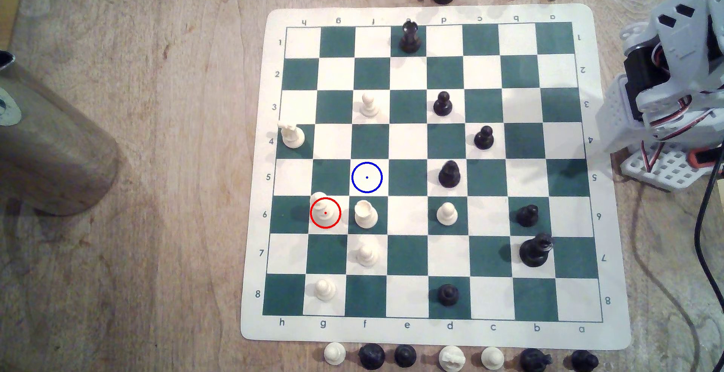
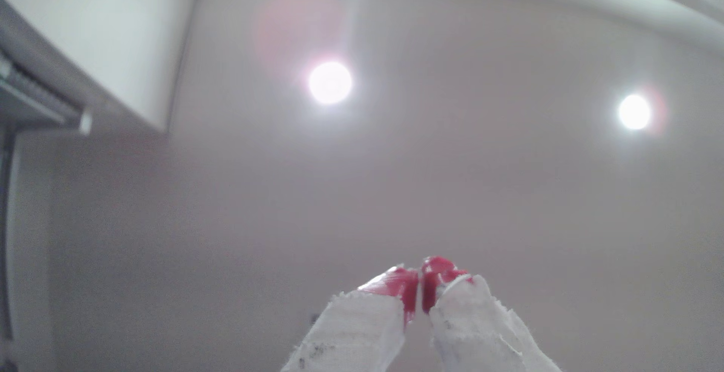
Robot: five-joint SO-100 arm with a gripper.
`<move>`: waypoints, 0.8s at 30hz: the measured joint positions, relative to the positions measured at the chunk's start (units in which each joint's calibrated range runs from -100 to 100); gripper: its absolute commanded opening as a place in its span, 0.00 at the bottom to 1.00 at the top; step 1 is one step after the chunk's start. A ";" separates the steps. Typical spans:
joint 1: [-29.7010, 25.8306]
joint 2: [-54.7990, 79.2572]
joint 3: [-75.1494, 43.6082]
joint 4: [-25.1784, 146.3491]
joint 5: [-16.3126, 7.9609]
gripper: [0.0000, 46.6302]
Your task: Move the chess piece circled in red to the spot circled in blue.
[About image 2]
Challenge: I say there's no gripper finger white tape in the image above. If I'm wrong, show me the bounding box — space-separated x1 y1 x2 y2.
281 266 420 372
422 255 562 372

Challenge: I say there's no round ceiling light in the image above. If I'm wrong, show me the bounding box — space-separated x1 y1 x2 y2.
618 94 652 131
308 61 353 106

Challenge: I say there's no grey curtain rail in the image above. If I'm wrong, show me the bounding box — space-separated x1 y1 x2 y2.
0 49 94 136

